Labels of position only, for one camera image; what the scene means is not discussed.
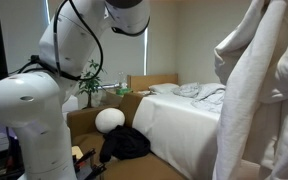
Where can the white jersey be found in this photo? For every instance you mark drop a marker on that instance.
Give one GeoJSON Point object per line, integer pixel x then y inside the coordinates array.
{"type": "Point", "coordinates": [250, 100]}

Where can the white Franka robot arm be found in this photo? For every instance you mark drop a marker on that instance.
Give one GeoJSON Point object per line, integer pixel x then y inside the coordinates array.
{"type": "Point", "coordinates": [27, 110]}

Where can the white woven laundry basket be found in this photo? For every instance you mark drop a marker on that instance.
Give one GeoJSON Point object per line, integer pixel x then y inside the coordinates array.
{"type": "Point", "coordinates": [250, 171]}

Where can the wooden headboard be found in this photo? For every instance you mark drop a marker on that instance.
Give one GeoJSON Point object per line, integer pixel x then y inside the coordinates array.
{"type": "Point", "coordinates": [150, 81]}

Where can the white pillow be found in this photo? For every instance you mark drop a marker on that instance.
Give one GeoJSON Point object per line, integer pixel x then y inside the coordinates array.
{"type": "Point", "coordinates": [163, 88]}

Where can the green tissue box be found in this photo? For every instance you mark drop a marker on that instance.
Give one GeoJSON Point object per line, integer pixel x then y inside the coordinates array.
{"type": "Point", "coordinates": [124, 91]}

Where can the clear water bottle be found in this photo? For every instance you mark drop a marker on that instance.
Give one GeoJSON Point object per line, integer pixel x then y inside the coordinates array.
{"type": "Point", "coordinates": [121, 80]}

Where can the brown bedside box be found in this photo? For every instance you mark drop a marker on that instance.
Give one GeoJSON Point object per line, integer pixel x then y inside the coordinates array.
{"type": "Point", "coordinates": [113, 98]}

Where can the green potted plant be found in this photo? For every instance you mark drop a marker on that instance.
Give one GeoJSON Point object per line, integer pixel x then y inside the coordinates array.
{"type": "Point", "coordinates": [90, 85]}

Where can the bed with white sheet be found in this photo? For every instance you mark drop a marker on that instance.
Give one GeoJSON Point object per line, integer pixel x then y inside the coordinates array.
{"type": "Point", "coordinates": [184, 130]}

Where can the grey crumpled duvet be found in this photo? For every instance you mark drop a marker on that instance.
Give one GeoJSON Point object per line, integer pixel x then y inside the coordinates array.
{"type": "Point", "coordinates": [200, 95]}

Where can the black garment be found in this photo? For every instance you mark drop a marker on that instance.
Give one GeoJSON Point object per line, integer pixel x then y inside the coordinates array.
{"type": "Point", "coordinates": [124, 143]}

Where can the brown leather sofa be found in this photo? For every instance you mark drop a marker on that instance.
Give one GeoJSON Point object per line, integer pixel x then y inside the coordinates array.
{"type": "Point", "coordinates": [84, 123]}

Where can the black tool pile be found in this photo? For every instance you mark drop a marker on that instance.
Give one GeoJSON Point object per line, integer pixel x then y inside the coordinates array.
{"type": "Point", "coordinates": [87, 160]}

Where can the yellow foam block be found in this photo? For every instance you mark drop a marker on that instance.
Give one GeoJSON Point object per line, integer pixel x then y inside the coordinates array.
{"type": "Point", "coordinates": [77, 152]}

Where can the purple strip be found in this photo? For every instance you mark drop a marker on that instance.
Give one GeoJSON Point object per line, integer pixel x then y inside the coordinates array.
{"type": "Point", "coordinates": [14, 135]}

